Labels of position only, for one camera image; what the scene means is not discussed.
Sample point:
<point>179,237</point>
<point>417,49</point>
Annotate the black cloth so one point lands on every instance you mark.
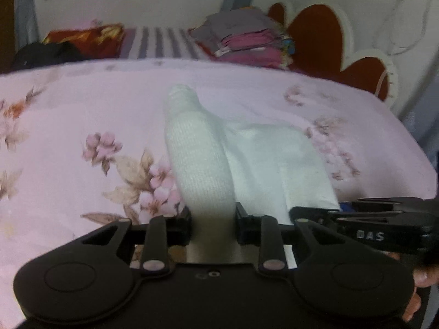
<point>44,54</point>

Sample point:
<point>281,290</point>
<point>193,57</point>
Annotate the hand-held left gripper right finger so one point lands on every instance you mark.
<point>245,228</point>

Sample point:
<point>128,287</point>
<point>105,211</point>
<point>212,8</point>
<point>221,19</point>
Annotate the grey white striped sheet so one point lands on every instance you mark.
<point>161,43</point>

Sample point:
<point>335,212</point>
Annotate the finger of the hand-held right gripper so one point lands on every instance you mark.
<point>315,216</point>
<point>384,204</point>

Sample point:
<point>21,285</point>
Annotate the brown wooden door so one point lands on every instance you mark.
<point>6,24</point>

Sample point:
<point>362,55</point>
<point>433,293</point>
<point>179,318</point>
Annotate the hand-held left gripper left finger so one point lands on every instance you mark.
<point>181,228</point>

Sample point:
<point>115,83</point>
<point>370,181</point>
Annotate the pile of folded clothes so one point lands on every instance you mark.
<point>240,37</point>

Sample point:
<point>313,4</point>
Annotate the white knitted cloth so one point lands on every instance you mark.
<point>199,164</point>

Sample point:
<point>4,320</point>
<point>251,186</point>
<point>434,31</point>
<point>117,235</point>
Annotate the person's right hand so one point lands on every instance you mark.
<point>423,276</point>

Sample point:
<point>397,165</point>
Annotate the pink floral blanket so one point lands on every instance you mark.
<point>68,102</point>

